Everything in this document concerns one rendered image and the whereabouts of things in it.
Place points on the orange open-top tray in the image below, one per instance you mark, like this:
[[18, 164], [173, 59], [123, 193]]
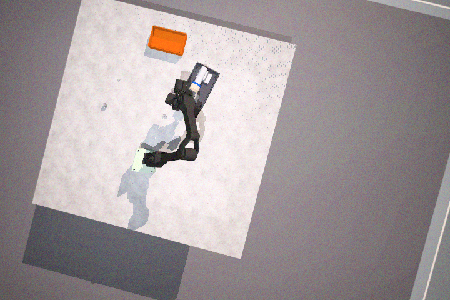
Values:
[[167, 40]]

